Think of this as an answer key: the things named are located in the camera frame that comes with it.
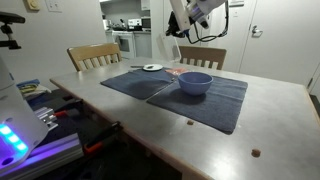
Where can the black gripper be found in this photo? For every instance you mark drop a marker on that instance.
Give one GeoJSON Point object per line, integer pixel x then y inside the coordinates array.
{"type": "Point", "coordinates": [173, 28]}

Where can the clear plastic container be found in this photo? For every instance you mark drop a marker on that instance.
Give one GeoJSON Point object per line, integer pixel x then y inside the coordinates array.
{"type": "Point", "coordinates": [168, 47]}

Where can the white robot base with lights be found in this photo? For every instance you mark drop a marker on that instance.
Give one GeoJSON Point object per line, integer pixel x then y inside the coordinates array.
{"type": "Point", "coordinates": [20, 129]}

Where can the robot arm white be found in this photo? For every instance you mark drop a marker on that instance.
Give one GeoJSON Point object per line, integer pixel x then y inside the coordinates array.
{"type": "Point", "coordinates": [183, 16]}

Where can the blue bowl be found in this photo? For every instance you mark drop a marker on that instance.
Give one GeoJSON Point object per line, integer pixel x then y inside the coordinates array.
{"type": "Point", "coordinates": [195, 83]}

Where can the dark blue placemat under bowl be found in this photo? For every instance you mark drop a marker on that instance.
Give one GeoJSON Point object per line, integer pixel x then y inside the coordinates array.
{"type": "Point", "coordinates": [218, 108]}

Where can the clear snack bag orange label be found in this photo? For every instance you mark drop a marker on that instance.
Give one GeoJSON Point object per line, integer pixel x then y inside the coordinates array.
{"type": "Point", "coordinates": [176, 71]}

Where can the white plate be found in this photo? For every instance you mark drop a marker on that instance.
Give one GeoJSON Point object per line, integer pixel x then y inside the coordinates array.
{"type": "Point", "coordinates": [156, 67]}

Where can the wooden chair by door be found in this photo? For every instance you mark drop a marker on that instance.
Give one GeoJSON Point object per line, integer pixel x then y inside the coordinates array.
{"type": "Point", "coordinates": [212, 58]}

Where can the white kitchen stove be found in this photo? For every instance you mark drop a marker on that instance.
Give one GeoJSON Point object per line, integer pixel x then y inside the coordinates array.
{"type": "Point", "coordinates": [126, 43]}

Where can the dark blue placemat near plate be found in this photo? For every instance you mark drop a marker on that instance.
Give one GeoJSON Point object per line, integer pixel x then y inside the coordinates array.
{"type": "Point", "coordinates": [139, 83]}

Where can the light wooden chair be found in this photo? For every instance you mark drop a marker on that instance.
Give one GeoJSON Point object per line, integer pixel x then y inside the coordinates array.
{"type": "Point", "coordinates": [93, 56]}

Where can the brown snack piece on table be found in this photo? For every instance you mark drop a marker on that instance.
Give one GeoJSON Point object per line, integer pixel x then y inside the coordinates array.
{"type": "Point", "coordinates": [190, 122]}

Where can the orange black clamp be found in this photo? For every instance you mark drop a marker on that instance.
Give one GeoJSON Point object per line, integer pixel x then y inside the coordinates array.
{"type": "Point", "coordinates": [97, 142]}

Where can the brown snack piece near edge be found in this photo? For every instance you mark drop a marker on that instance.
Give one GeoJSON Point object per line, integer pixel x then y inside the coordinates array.
{"type": "Point", "coordinates": [255, 152]}

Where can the white door with handle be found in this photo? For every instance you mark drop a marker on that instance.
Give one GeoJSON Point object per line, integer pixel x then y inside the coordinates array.
{"type": "Point", "coordinates": [283, 41]}

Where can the black camera on mount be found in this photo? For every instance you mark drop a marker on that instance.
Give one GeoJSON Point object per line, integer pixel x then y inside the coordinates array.
{"type": "Point", "coordinates": [7, 19]}

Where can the aluminium extrusion rail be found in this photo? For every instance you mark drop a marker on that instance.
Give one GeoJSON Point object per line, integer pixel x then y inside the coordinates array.
{"type": "Point", "coordinates": [46, 158]}

